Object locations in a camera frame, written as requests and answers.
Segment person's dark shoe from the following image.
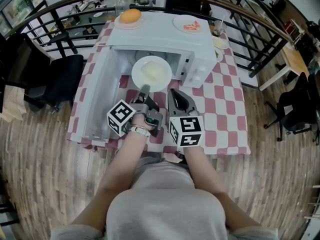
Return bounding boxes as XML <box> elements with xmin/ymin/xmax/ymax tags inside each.
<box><xmin>174</xmin><ymin>150</ymin><xmax>188</xmax><ymax>164</ymax></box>

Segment clear plastic cup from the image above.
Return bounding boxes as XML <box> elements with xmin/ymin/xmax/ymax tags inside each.
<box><xmin>213</xmin><ymin>20</ymin><xmax>228</xmax><ymax>38</ymax></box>

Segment person's grey shirt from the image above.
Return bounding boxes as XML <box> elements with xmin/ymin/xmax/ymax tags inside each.
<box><xmin>49</xmin><ymin>156</ymin><xmax>279</xmax><ymax>240</ymax></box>

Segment white round plate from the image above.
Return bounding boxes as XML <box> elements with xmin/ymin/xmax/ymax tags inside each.
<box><xmin>130</xmin><ymin>55</ymin><xmax>173</xmax><ymax>93</ymax></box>
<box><xmin>172</xmin><ymin>14</ymin><xmax>210</xmax><ymax>35</ymax></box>
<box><xmin>114</xmin><ymin>15</ymin><xmax>145</xmax><ymax>31</ymax></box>

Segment wooden table white legs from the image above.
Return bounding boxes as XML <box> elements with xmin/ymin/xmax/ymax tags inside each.
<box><xmin>258</xmin><ymin>43</ymin><xmax>311</xmax><ymax>92</ymax></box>

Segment white wrist bracelet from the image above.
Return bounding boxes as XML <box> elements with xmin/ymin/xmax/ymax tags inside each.
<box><xmin>129</xmin><ymin>124</ymin><xmax>152</xmax><ymax>138</ymax></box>

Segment clear plastic water bottle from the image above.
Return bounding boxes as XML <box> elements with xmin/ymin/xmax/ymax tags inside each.
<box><xmin>115</xmin><ymin>0</ymin><xmax>131</xmax><ymax>17</ymax></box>

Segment white microwave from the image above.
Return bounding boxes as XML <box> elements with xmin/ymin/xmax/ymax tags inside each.
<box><xmin>80</xmin><ymin>11</ymin><xmax>218</xmax><ymax>144</ymax></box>

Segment person's right forearm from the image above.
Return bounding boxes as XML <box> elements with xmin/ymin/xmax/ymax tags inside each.
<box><xmin>183</xmin><ymin>145</ymin><xmax>262</xmax><ymax>231</ymax></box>

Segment black office chair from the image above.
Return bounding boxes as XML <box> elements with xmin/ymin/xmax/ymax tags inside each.
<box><xmin>263</xmin><ymin>72</ymin><xmax>320</xmax><ymax>143</ymax></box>
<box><xmin>4</xmin><ymin>32</ymin><xmax>85</xmax><ymax>111</ymax></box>

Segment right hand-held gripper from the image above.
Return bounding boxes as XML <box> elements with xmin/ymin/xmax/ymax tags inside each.
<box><xmin>167</xmin><ymin>88</ymin><xmax>205</xmax><ymax>149</ymax></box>

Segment orange round fruit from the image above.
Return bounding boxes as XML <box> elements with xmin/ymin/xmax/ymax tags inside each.
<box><xmin>119</xmin><ymin>8</ymin><xmax>143</xmax><ymax>25</ymax></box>

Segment black railing wooden handrail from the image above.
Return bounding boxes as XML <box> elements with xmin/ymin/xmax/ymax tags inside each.
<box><xmin>4</xmin><ymin>0</ymin><xmax>298</xmax><ymax>79</ymax></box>

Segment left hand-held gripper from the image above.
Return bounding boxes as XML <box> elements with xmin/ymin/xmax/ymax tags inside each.
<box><xmin>106</xmin><ymin>83</ymin><xmax>164</xmax><ymax>138</ymax></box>

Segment red white checkered tablecloth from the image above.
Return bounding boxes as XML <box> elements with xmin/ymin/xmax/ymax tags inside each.
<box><xmin>66</xmin><ymin>18</ymin><xmax>252</xmax><ymax>157</ymax></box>

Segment person's left forearm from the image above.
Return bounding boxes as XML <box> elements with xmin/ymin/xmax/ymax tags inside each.
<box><xmin>71</xmin><ymin>132</ymin><xmax>151</xmax><ymax>231</ymax></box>

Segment white metal rack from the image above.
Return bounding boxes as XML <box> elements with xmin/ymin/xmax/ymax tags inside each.
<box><xmin>303</xmin><ymin>183</ymin><xmax>320</xmax><ymax>226</ymax></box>

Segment person's left hand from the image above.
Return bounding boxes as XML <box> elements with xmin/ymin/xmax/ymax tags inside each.
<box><xmin>131</xmin><ymin>112</ymin><xmax>152</xmax><ymax>130</ymax></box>

